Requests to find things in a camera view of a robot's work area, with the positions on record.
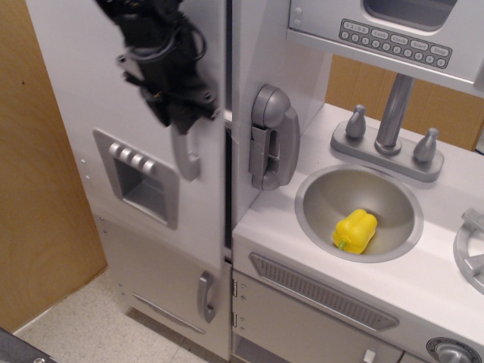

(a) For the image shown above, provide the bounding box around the silver lower door handle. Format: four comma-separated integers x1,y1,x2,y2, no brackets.
197,271,215,324

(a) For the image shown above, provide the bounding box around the yellow toy bell pepper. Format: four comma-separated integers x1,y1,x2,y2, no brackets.
332,209,377,254

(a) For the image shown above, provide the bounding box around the brown wooden board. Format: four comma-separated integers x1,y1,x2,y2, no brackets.
1,1,107,332

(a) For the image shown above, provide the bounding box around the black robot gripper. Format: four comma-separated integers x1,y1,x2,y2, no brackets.
116,22,219,135

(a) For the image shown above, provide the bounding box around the white lower freezer door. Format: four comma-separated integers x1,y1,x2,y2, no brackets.
94,214,231,359

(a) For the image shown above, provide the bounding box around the white toy kitchen cabinet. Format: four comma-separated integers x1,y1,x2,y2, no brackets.
232,1,483,362

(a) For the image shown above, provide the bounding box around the silver round sink bowl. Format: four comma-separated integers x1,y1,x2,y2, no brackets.
295,166,424,263

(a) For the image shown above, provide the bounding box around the silver oven knob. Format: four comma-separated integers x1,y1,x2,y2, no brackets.
427,337,482,363

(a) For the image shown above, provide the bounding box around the toy microwave with keypad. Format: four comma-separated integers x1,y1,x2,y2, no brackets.
287,0,483,97

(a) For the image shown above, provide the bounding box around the silver toy faucet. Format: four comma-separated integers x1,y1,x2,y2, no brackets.
330,73,445,182

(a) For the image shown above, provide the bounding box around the silver ice water dispenser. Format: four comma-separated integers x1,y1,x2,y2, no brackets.
93,129,179,230

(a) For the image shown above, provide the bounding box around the silver vent grille panel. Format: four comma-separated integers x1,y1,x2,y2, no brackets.
249,253,399,331

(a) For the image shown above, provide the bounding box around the black case corner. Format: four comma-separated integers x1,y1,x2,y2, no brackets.
1,328,57,363

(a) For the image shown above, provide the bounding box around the brown cardboard backing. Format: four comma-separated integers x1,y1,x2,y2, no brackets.
326,55,483,150

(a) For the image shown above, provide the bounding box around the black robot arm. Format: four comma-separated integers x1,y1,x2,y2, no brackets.
98,1,218,135

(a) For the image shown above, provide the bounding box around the grey toy wall phone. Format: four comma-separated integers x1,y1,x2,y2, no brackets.
249,84,299,191

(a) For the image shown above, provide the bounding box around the silver stove burner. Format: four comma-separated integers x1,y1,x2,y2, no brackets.
453,208,483,294

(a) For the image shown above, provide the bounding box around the silver fridge door handle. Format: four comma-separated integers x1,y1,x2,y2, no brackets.
171,126,200,182

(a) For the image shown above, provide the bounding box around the white fridge door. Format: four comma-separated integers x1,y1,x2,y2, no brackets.
27,1,226,270

